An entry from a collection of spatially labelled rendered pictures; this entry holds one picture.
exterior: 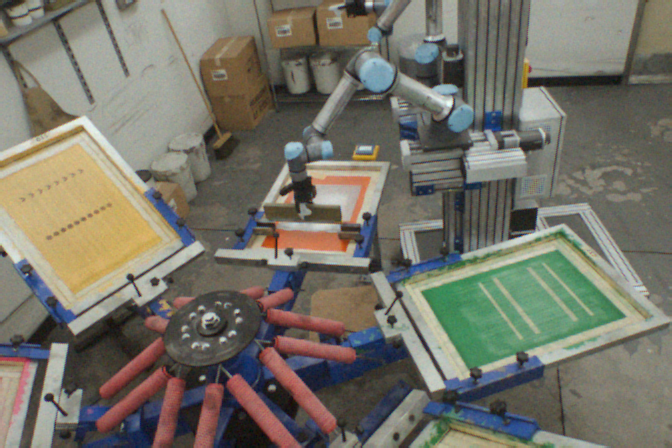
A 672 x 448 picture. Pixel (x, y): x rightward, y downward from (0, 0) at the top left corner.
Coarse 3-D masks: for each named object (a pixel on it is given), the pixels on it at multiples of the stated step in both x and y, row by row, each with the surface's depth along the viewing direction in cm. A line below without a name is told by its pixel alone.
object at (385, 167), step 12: (312, 168) 287; (324, 168) 285; (336, 168) 283; (348, 168) 281; (360, 168) 279; (372, 168) 278; (384, 168) 273; (384, 180) 264; (276, 192) 269; (372, 204) 249; (264, 216) 255; (252, 240) 243; (300, 252) 228; (312, 252) 227
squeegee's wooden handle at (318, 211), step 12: (264, 204) 234; (276, 204) 233; (288, 204) 231; (312, 204) 228; (324, 204) 227; (336, 204) 226; (276, 216) 235; (288, 216) 234; (312, 216) 230; (324, 216) 229; (336, 216) 227
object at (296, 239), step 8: (328, 176) 280; (312, 184) 276; (320, 184) 275; (328, 184) 274; (320, 192) 269; (288, 200) 267; (312, 200) 264; (320, 200) 263; (280, 232) 247; (288, 232) 246; (296, 232) 245; (304, 232) 245; (264, 240) 244; (272, 240) 243; (280, 240) 242; (288, 240) 241; (296, 240) 241; (304, 240) 240; (280, 248) 238; (296, 248) 236
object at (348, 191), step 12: (336, 180) 276; (348, 180) 275; (360, 180) 273; (336, 192) 267; (348, 192) 266; (360, 192) 264; (348, 204) 257; (360, 204) 256; (348, 216) 250; (312, 240) 239; (324, 240) 238; (336, 240) 237; (348, 240) 236
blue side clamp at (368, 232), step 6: (372, 216) 239; (372, 222) 235; (366, 228) 233; (372, 228) 233; (366, 234) 230; (372, 234) 234; (366, 240) 226; (372, 240) 233; (366, 246) 223; (354, 252) 221; (360, 252) 221; (366, 252) 223
